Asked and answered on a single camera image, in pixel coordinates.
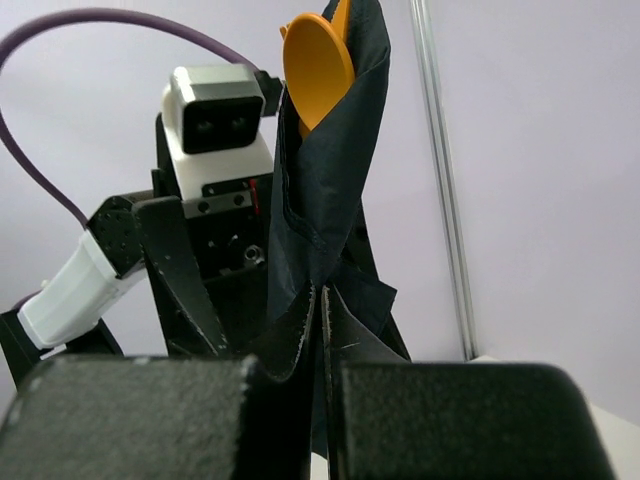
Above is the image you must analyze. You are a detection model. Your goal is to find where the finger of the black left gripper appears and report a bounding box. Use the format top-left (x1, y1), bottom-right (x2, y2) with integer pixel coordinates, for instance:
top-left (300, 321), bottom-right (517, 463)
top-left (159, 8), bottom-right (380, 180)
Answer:
top-left (344, 201), bottom-right (411, 361)
top-left (132, 197), bottom-right (230, 356)

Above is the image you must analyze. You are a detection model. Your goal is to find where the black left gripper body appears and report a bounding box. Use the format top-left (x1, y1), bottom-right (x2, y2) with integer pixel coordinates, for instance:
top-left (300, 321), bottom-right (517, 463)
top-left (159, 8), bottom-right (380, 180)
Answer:
top-left (149, 114), bottom-right (274, 356)

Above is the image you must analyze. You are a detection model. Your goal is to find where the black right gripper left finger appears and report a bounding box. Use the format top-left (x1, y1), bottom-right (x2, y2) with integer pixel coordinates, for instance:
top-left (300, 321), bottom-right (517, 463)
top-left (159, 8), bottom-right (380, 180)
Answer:
top-left (1, 285), bottom-right (316, 479)

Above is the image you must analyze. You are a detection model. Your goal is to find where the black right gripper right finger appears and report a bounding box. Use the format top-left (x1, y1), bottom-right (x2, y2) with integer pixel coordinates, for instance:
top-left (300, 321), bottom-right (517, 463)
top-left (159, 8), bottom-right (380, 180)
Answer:
top-left (321, 287), bottom-right (614, 479)

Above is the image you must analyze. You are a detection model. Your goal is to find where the dark navy paper napkin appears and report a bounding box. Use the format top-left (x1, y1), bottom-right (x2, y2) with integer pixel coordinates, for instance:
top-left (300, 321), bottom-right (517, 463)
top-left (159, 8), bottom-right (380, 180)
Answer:
top-left (264, 0), bottom-right (399, 451)

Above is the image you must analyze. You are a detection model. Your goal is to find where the orange plastic spoon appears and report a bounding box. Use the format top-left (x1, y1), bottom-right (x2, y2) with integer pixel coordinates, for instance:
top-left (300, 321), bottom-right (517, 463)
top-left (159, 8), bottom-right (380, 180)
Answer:
top-left (280, 13), bottom-right (355, 138)

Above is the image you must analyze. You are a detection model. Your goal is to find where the orange plastic knife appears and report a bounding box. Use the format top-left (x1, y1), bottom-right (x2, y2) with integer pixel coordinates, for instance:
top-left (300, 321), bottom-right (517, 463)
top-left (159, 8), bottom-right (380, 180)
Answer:
top-left (331, 0), bottom-right (351, 42)

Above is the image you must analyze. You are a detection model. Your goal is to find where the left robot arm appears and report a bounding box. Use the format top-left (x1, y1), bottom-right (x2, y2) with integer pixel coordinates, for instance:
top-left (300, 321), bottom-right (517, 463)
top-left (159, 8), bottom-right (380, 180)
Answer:
top-left (1, 115), bottom-right (409, 381)

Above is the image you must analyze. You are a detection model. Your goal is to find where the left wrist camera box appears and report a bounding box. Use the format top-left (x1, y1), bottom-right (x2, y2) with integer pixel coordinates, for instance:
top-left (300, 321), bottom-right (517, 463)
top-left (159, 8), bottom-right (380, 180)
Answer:
top-left (156, 64), bottom-right (283, 201)

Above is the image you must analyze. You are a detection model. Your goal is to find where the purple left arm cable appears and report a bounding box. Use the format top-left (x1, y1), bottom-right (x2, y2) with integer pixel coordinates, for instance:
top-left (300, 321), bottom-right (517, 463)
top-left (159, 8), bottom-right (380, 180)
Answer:
top-left (0, 8), bottom-right (261, 231)

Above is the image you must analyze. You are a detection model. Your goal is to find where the right corner frame post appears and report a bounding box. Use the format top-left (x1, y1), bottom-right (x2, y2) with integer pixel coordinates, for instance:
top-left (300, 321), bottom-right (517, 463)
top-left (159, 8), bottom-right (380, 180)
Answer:
top-left (410, 0), bottom-right (479, 361)

